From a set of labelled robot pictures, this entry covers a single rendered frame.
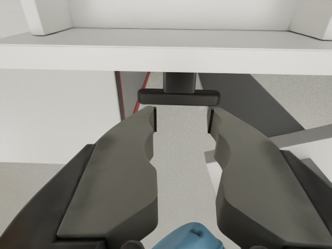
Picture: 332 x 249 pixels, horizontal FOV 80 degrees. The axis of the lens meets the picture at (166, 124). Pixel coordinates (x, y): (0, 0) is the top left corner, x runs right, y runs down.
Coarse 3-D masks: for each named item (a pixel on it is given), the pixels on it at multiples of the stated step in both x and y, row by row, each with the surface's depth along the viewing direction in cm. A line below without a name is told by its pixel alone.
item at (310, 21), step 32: (32, 0) 15; (64, 0) 20; (96, 0) 20; (128, 0) 20; (160, 0) 20; (192, 0) 20; (224, 0) 20; (256, 0) 20; (288, 0) 20; (320, 0) 16; (32, 32) 17; (320, 32) 16
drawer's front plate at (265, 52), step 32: (64, 32) 19; (96, 32) 19; (128, 32) 19; (160, 32) 19; (192, 32) 20; (224, 32) 20; (256, 32) 20; (288, 32) 20; (0, 64) 15; (32, 64) 15; (64, 64) 15; (96, 64) 14; (128, 64) 14; (160, 64) 14; (192, 64) 14; (224, 64) 14; (256, 64) 14; (288, 64) 14; (320, 64) 14
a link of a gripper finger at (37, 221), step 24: (72, 168) 7; (48, 192) 6; (72, 192) 6; (24, 216) 6; (48, 216) 6; (0, 240) 5; (24, 240) 5; (48, 240) 5; (72, 240) 5; (96, 240) 5
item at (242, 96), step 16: (208, 80) 88; (224, 80) 83; (240, 80) 78; (224, 96) 72; (240, 96) 68; (256, 96) 65; (272, 96) 62; (240, 112) 60; (256, 112) 58; (272, 112) 55; (288, 112) 54; (256, 128) 52; (272, 128) 50; (288, 128) 48; (304, 128) 47; (320, 128) 40; (288, 144) 39; (304, 144) 38; (320, 144) 38; (208, 160) 42; (320, 160) 40
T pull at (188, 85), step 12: (168, 72) 16; (180, 72) 16; (168, 84) 17; (180, 84) 17; (192, 84) 17; (144, 96) 17; (156, 96) 17; (168, 96) 17; (180, 96) 17; (192, 96) 17; (204, 96) 17; (216, 96) 17
